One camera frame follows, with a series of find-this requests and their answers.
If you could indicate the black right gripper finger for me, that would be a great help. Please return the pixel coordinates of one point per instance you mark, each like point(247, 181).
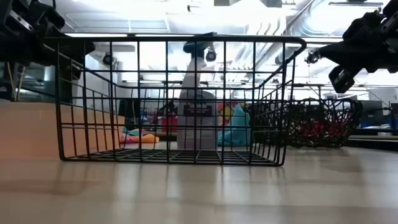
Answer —
point(342, 54)
point(360, 28)

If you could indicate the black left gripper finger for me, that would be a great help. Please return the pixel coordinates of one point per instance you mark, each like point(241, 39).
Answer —
point(77, 51)

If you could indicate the pink microfiber towel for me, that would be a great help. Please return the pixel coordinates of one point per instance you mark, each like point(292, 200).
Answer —
point(129, 139)

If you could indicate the orange microfiber towel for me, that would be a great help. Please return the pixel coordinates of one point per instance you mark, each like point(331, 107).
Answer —
point(149, 138)

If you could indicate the black ceiling spotlight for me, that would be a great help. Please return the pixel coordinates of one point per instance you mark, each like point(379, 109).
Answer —
point(312, 57)
point(211, 55)
point(108, 59)

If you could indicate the dark metal shelving rack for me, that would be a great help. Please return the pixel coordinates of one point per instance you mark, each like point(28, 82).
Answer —
point(31, 84)

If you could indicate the grey computer monitor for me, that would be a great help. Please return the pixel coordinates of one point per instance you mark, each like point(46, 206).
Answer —
point(373, 112)

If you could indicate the black monitor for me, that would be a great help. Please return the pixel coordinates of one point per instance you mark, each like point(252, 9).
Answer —
point(129, 108)

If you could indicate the dark side table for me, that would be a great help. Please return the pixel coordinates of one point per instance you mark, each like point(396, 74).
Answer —
point(373, 141)

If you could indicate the white spray bottle blue trigger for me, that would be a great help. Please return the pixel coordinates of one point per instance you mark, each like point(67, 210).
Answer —
point(205, 133)

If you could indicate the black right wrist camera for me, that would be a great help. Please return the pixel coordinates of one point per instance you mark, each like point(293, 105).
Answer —
point(341, 79)

